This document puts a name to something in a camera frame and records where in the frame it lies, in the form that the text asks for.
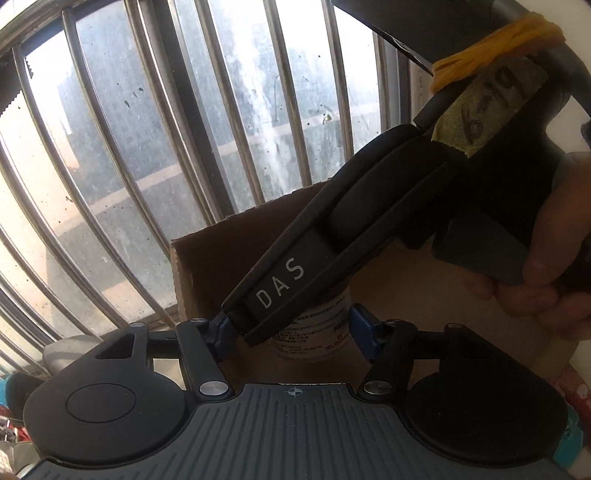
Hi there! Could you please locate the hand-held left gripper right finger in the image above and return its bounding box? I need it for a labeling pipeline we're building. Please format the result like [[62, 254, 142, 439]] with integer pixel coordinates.
[[349, 305, 502, 398]]

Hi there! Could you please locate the white labelled can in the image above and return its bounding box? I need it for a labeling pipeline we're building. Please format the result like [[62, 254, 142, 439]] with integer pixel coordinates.
[[272, 284, 354, 363]]

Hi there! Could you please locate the handwritten paper tape label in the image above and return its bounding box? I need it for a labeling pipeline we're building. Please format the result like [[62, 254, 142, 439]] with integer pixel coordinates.
[[431, 60, 548, 158]]

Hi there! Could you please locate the yellow rubber band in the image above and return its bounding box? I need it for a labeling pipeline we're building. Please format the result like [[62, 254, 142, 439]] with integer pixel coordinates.
[[429, 9, 566, 90]]

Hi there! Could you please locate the grey plastic object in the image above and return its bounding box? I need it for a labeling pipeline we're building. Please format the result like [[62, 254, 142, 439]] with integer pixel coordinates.
[[41, 335, 112, 374]]

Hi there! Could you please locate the brown cardboard box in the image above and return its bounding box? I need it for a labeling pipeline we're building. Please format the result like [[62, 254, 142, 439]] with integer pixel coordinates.
[[170, 181, 578, 386]]

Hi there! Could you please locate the person's right hand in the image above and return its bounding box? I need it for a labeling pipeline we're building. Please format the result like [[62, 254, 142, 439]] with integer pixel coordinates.
[[496, 152, 591, 342]]

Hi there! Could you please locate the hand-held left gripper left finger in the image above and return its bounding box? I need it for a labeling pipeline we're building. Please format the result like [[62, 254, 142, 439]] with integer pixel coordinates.
[[90, 315, 236, 400]]

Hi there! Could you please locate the floral patterned cloth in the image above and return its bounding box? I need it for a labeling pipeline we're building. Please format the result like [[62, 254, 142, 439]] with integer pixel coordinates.
[[551, 357, 591, 472]]

